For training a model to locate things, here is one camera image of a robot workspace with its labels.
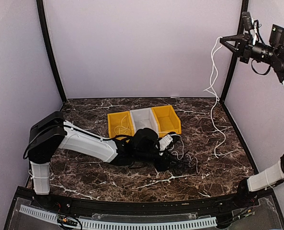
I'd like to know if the thick white cable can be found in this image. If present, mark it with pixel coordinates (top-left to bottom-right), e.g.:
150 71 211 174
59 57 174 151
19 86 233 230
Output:
113 115 131 135

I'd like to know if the black front rail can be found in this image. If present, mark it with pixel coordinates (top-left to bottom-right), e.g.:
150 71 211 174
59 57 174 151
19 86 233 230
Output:
14 185 260 216

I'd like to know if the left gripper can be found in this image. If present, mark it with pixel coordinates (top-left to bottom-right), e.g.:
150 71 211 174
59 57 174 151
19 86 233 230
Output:
135 147 180 173

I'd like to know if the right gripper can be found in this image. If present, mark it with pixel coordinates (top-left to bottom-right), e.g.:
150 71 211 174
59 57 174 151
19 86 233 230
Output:
221 32 278 64

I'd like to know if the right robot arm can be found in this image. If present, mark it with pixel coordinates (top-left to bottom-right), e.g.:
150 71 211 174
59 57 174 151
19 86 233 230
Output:
219 24 284 208

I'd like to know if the left black frame post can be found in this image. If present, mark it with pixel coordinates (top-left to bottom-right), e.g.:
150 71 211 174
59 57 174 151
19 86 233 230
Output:
36 0 67 104

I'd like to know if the white bin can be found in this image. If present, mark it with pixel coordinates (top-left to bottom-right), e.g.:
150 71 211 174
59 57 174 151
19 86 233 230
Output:
129 108 159 134

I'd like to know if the white slotted cable duct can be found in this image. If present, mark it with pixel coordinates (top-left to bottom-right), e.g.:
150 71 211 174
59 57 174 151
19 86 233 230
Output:
19 204 217 230

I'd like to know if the yellow bin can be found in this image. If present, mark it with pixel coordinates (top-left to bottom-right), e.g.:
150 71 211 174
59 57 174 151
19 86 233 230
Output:
151 105 182 137
107 111 134 138

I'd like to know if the black frame post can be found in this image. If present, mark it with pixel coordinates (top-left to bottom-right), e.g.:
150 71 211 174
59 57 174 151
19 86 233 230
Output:
36 0 67 104
219 0 250 104

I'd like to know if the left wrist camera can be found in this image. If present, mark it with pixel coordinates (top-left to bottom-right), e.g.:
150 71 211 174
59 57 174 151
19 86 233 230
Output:
159 134 174 156

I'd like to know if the right black frame post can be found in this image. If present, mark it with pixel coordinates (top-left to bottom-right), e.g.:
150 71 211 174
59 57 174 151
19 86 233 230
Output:
219 0 250 104

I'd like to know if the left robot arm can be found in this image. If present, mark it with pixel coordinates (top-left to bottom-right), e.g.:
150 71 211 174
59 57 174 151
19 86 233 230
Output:
23 111 179 209

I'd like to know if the blue white thin cable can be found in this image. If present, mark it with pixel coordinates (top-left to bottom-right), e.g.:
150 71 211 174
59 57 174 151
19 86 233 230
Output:
168 134 200 173

